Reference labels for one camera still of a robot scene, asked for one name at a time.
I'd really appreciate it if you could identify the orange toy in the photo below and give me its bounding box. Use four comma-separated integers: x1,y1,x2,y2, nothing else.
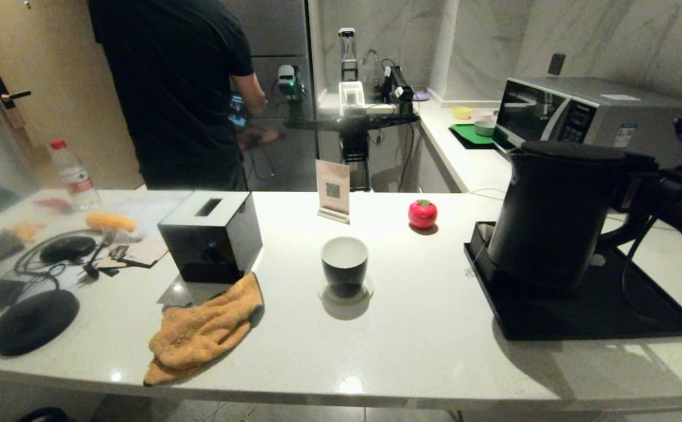
13,223,46,242

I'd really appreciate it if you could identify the laptop with blue screen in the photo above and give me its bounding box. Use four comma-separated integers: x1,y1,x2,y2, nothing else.
230,94,248,128

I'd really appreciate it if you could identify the green tray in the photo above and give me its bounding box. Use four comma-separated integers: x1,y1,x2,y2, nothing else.
448,123,509,150

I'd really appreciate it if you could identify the black electric kettle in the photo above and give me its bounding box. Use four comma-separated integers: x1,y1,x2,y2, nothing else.
487,141,658,289

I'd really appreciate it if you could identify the red tomato toy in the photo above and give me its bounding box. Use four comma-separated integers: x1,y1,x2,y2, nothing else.
408,199,438,230

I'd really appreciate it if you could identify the person in black shirt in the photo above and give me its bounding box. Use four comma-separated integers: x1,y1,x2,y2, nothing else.
87,0,268,191

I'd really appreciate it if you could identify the black tissue box white lid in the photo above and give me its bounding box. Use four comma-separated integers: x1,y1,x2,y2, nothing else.
158,190,264,285

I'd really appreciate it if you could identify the orange microfiber cloth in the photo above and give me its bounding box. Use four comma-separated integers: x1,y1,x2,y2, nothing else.
144,273,264,387

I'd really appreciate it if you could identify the black mouse cable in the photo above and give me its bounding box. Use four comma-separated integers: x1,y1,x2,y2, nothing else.
15,230,103,291

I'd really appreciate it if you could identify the black mug white inside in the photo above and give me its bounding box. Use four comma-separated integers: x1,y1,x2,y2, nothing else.
321,236,370,298

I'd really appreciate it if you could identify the black serving tray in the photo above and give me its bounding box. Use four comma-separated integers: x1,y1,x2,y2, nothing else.
463,222,682,342

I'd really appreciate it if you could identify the black round base part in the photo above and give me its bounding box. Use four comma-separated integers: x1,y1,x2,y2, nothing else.
19,407,69,422

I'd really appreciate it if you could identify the red chili toy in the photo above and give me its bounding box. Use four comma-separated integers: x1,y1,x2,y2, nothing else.
36,198,73,214

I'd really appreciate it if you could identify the yellow corn toy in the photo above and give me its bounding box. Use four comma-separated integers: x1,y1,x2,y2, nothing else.
86,212,137,233

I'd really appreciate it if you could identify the silver microwave oven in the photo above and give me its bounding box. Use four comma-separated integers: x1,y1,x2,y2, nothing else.
495,76,682,154

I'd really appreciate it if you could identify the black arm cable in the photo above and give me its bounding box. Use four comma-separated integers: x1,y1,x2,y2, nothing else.
621,214,682,323

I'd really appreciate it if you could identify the water bottle red cap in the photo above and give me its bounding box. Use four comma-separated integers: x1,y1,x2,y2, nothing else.
50,139,101,212

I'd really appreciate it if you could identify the grey refrigerator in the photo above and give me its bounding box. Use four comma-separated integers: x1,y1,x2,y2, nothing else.
221,0,318,191

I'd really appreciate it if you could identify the black round kettle base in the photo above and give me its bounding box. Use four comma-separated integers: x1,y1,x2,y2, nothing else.
0,288,81,357

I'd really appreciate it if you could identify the brown tea packet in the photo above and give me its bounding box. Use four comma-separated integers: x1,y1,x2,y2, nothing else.
98,237,169,270

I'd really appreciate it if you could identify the white basket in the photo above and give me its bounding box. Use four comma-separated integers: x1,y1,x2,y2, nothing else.
339,81,366,111

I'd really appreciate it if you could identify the metal faucet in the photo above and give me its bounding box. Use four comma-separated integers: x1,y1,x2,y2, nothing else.
362,50,380,93

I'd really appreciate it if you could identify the QR code sign stand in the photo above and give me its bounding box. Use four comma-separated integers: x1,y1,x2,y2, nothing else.
316,159,352,225

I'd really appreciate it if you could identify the black organizer box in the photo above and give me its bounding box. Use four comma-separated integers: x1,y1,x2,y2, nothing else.
467,222,497,277

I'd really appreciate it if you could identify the black computer mouse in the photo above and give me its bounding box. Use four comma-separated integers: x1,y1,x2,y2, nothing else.
39,236,97,264

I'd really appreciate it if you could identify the black background robot stand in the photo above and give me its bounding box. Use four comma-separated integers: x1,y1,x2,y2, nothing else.
285,28,421,193

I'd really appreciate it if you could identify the wooden side table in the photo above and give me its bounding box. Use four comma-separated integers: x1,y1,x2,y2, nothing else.
238,126,286,152

